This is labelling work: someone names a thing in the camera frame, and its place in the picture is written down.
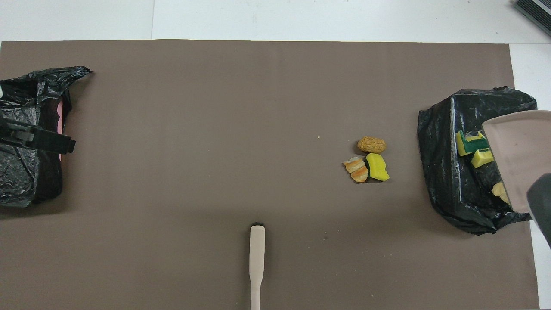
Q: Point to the black trash bag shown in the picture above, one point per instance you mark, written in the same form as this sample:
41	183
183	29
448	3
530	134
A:
443	172
26	172

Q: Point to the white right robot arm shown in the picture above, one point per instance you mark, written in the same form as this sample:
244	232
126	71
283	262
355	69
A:
542	202

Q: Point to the golden brown bread roll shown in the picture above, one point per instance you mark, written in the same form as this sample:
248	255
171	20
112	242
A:
372	145

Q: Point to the beige brush with black bristles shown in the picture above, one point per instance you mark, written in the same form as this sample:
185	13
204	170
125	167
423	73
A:
257	258

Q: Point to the dark grey ribbed object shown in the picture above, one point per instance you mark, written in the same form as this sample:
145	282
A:
538	10

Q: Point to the orange striped bread piece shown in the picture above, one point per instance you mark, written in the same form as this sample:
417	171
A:
357	169

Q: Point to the pale yellow bread chunk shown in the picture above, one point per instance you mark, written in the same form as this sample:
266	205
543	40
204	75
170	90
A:
500	190

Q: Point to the notched yellow green sponge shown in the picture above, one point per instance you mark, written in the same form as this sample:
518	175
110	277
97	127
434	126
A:
464	148

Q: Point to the brown table mat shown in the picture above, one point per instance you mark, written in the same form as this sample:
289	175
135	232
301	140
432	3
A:
172	193

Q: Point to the small yellow sponge piece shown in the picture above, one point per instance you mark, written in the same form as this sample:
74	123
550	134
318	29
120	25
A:
482	158

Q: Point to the wavy yellow sponge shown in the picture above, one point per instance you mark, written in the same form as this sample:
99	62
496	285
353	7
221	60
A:
378	167

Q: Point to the beige plastic dustpan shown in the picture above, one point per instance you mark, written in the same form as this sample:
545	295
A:
521	150

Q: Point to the pink plastic bin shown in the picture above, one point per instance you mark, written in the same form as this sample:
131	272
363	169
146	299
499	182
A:
60	116

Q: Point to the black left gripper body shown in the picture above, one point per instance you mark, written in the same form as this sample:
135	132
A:
3	129

